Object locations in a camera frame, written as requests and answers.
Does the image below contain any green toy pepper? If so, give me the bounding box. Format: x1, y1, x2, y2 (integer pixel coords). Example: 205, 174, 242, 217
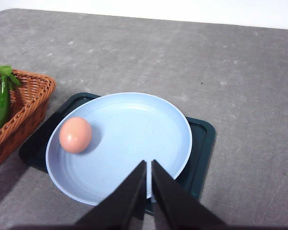
0, 76, 11, 130

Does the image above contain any brown wicker basket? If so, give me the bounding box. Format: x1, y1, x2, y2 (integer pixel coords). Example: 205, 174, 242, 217
0, 70, 56, 163

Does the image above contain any green toy leafy vegetable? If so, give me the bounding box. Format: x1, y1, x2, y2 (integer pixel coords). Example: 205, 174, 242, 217
0, 65, 21, 86

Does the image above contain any brown egg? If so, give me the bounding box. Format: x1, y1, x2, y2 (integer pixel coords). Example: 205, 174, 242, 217
59, 117, 92, 154

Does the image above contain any dark green tray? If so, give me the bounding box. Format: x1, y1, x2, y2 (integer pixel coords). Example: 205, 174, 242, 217
19, 92, 216, 215

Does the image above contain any light blue plate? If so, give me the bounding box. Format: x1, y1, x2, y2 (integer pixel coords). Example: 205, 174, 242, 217
46, 93, 192, 206

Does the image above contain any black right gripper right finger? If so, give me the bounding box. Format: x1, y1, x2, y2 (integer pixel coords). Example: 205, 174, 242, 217
151, 160, 228, 230

